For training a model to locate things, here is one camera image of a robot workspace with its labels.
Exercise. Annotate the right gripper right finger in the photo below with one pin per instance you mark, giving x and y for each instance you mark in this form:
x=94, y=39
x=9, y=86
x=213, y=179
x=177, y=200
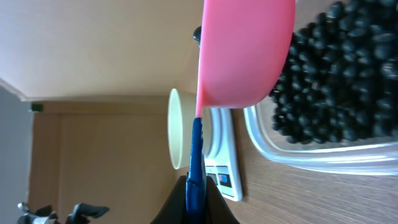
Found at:
x=216, y=210

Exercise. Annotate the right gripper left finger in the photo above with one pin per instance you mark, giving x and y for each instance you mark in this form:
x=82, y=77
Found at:
x=174, y=209

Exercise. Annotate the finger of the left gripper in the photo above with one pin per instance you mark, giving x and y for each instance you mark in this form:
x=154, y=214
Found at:
x=83, y=211

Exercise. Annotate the pink scoop blue handle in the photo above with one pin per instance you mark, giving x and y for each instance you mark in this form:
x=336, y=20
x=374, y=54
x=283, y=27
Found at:
x=243, y=48

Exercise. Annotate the white digital kitchen scale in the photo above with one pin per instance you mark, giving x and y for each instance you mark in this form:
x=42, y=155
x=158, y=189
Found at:
x=221, y=162

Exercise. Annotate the white bowl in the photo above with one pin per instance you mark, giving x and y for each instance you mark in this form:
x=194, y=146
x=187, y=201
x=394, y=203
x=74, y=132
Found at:
x=181, y=113

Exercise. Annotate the clear plastic container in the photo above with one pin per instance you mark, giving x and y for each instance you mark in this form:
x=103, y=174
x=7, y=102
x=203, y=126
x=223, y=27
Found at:
x=375, y=156

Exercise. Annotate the black beans in container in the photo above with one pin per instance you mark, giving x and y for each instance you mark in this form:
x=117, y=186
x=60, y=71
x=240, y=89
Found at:
x=339, y=81

